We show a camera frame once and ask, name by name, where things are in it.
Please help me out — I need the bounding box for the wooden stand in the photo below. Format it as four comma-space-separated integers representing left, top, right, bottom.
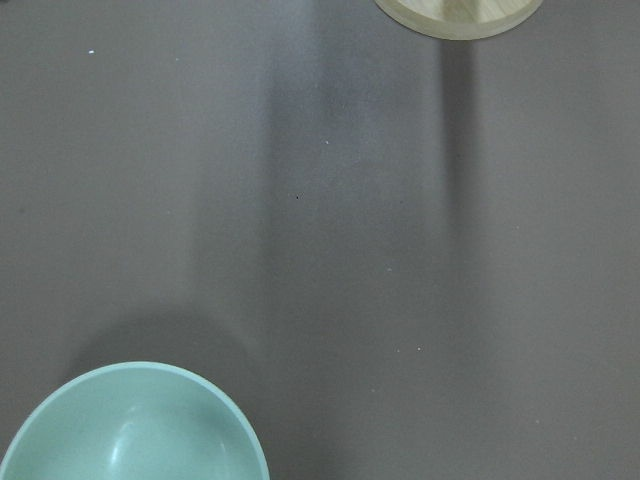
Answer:
376, 0, 543, 41

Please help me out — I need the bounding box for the far green bowl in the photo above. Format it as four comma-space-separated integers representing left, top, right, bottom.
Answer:
1, 362, 270, 479

